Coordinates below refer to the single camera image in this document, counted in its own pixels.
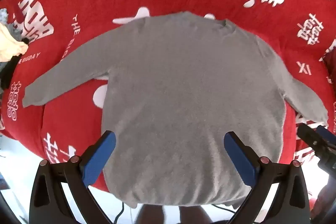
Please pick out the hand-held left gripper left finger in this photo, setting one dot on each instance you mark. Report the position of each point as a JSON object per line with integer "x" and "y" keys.
{"x": 98, "y": 158}

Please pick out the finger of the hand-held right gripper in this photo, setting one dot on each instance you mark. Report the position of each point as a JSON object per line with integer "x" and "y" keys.
{"x": 328, "y": 134}
{"x": 312, "y": 138}

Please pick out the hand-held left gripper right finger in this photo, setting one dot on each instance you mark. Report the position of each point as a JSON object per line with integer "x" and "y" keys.
{"x": 240, "y": 158}

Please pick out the grey knit sweater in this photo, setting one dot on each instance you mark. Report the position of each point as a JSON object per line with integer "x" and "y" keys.
{"x": 183, "y": 87}

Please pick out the person's right forearm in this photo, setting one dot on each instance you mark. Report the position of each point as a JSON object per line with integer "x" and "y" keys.
{"x": 325, "y": 200}

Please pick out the person's legs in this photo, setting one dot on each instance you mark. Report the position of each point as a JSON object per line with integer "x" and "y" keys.
{"x": 173, "y": 214}

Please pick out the black cloth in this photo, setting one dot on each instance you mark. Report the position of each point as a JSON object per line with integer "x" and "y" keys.
{"x": 8, "y": 70}

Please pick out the pale yellow cloth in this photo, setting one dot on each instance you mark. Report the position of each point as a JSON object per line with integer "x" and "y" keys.
{"x": 9, "y": 43}

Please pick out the grey cloth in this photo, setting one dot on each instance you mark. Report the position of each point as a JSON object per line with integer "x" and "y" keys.
{"x": 11, "y": 29}

